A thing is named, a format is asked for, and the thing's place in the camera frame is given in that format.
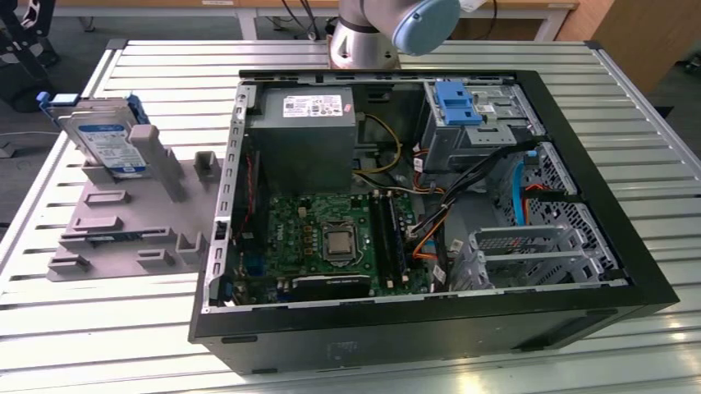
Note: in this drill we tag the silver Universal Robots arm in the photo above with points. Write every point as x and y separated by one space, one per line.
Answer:
361 41

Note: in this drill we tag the grey power supply unit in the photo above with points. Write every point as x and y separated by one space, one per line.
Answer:
301 143

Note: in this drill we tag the black graphics card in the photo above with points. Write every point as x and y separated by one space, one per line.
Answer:
329 285

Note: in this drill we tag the wooden desk white legs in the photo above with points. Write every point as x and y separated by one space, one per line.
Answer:
553 20

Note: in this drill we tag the black RAM stick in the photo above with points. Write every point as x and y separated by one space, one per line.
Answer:
381 238
397 242

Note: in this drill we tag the hard disk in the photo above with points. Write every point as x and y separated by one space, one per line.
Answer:
107 143

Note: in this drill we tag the metal optical drive cage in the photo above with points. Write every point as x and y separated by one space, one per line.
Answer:
483 139

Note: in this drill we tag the black open PC case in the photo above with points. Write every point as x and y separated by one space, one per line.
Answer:
384 340

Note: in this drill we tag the RAM stick with blue edge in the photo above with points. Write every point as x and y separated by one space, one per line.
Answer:
115 237

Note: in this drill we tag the grey parts rack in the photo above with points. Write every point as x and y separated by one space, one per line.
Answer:
137 213

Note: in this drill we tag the blue drive cage latch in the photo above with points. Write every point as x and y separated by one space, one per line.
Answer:
457 106

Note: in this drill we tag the silver CPU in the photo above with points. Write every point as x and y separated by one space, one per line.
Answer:
340 243

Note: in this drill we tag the green motherboard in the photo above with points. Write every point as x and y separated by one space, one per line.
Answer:
290 213

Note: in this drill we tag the wooden cabinet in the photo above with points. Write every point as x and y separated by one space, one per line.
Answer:
647 37

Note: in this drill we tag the black CPU socket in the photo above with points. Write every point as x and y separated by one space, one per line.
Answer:
342 260

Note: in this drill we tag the metal disk bay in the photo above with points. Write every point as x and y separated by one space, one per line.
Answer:
525 256

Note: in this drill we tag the black mesh wastebasket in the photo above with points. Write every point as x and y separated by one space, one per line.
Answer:
17 100

